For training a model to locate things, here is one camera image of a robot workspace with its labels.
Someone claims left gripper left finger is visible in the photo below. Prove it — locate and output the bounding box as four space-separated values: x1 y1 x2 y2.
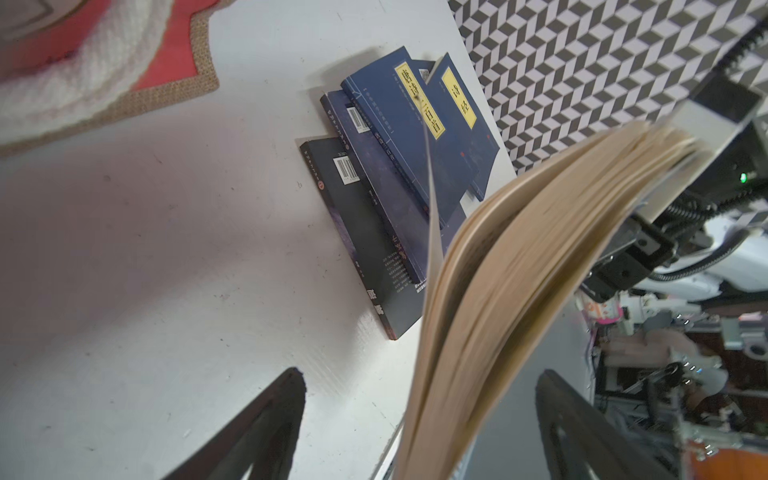
166 367 306 479

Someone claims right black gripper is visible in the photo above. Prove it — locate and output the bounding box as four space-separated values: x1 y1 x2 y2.
580 215 714 302

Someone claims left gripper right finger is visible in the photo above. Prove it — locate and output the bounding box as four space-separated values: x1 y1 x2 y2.
535 369 673 479

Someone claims purple blue barcode book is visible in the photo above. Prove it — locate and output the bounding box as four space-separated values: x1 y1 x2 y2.
321 90 429 283

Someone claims red burlap canvas bag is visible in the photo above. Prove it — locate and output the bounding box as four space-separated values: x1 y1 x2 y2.
1 1 229 157

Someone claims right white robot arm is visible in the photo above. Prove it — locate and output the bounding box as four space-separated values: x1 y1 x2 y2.
580 122 767 302

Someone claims operator hand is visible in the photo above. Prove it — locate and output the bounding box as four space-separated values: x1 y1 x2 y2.
601 329 701 369

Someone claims dark blue bottom book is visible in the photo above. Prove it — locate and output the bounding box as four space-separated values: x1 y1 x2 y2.
300 138 423 340

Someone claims blue book far right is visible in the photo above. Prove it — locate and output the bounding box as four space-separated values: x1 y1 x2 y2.
426 53 500 201

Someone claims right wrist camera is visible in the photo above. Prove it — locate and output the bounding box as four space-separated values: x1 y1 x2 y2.
637 73 767 222

